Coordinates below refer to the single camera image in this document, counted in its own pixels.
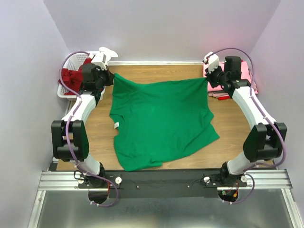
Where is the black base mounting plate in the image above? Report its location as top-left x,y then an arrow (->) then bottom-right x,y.
74,169 -> 247,202

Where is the green t shirt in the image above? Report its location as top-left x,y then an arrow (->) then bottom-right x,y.
109,74 -> 219,171

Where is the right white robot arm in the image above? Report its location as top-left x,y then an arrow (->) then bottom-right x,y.
203,52 -> 287,186

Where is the pink folded t shirt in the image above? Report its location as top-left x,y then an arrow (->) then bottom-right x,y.
203,61 -> 251,92

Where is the white t shirt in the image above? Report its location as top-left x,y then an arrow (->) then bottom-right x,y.
99,47 -> 118,65

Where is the white plastic laundry basket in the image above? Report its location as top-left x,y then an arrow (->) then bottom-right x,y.
57,51 -> 99,101

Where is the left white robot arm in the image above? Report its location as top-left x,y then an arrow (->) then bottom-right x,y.
51,63 -> 114,188

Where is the folded shirts stack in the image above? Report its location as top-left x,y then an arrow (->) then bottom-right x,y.
208,62 -> 258,100

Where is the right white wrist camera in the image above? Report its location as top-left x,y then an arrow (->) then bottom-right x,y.
203,52 -> 219,73

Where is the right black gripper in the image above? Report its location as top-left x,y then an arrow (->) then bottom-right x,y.
205,63 -> 228,88

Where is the dark red t shirt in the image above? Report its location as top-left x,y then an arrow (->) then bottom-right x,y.
61,68 -> 83,93

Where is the aluminium frame rail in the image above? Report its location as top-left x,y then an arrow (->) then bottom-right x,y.
27,102 -> 297,228

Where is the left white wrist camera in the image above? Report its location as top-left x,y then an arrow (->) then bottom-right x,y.
88,52 -> 108,70

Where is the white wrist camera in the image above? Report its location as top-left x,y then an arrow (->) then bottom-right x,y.
88,52 -> 108,70
203,52 -> 219,73

